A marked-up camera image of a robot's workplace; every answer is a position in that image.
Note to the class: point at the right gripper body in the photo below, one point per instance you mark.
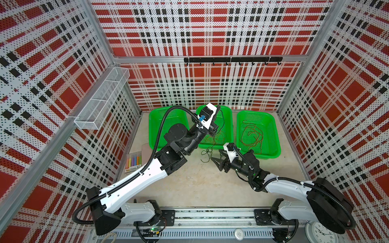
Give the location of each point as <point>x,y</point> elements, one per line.
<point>236,164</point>

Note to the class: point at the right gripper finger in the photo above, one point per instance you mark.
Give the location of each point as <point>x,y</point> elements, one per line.
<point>225,168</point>
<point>222,160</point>

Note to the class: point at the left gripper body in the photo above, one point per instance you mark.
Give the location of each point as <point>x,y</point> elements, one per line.
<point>211,131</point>

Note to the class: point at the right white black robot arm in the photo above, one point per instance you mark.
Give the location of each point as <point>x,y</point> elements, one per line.
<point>316,200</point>

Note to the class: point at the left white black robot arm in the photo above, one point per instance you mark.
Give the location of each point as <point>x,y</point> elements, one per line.
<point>107,208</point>

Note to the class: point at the middle green plastic basket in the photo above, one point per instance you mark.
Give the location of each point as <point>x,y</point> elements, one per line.
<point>225,133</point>

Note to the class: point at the green plastic basket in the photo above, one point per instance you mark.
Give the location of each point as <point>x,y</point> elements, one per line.
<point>257,131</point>
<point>225,133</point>
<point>167,125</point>

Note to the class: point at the right green plastic basket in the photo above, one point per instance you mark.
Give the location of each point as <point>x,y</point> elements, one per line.
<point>257,131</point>

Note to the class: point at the left green plastic basket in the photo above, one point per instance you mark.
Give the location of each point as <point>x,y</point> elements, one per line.
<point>167,125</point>

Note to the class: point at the white round knob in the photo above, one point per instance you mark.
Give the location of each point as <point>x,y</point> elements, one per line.
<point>239,234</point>

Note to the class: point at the colourful marker box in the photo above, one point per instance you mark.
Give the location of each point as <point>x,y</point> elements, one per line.
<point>137,159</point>

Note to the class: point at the white analog clock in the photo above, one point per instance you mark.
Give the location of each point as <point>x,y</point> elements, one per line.
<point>318,233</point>

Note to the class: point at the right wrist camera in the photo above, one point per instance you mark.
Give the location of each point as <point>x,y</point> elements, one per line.
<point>231,150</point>

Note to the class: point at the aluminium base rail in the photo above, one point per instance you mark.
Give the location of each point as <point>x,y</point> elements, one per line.
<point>211,224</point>

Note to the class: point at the black hook rail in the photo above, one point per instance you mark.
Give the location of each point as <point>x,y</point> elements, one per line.
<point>215,60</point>

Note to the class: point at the white wire mesh shelf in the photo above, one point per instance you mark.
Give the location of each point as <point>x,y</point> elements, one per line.
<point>109,86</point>

